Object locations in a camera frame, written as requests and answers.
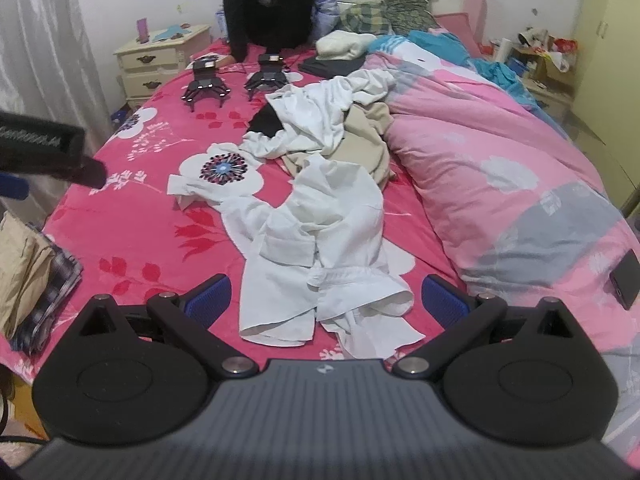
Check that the pale yellow wardrobe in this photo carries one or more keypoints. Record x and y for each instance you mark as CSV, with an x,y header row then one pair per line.
x,y
610,85

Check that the teal blue cloth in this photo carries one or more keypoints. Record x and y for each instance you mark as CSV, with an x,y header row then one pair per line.
x,y
440,42

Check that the black phone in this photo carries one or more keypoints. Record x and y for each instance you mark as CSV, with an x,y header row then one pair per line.
x,y
627,280

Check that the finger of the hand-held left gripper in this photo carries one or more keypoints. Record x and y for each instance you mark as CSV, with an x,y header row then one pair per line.
x,y
90,174
12,187

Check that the green patterned pillow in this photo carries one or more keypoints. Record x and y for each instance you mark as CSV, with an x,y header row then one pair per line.
x,y
410,5

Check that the cluttered cream nightstand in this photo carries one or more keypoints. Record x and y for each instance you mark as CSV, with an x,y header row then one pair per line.
x,y
550,97

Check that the folded white cloth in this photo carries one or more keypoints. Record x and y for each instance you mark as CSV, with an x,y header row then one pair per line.
x,y
345,42

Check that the white paper roll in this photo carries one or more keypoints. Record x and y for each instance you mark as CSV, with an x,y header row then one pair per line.
x,y
502,50

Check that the crumpled white garment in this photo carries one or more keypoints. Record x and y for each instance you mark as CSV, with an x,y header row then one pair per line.
x,y
320,105

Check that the purple bottle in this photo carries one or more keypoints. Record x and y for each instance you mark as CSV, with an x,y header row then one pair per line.
x,y
143,30

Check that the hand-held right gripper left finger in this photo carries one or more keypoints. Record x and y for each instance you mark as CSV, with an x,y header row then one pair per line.
x,y
212,297

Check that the white curtain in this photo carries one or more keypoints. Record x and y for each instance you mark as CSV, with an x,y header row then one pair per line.
x,y
45,35

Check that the folded dark clothing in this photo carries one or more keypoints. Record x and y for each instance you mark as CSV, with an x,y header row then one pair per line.
x,y
332,66

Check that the folded plaid garment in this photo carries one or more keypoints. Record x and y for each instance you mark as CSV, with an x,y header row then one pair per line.
x,y
60,285

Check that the teal paper sheet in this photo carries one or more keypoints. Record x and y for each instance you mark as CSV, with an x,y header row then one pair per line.
x,y
170,34

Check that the white button shirt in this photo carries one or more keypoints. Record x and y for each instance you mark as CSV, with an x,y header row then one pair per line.
x,y
320,220

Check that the green plaid cloth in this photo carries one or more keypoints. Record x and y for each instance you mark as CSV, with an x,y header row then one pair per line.
x,y
365,17

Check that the spare black gripper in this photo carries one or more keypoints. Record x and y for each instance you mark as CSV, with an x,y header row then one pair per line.
x,y
267,80
205,82

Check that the pink and grey quilt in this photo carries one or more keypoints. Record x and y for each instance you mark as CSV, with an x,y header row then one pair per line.
x,y
500,125

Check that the folded beige garment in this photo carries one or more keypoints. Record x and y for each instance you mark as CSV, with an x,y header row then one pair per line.
x,y
25,270

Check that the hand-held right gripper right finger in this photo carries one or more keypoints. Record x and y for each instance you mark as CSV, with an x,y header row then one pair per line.
x,y
442,297

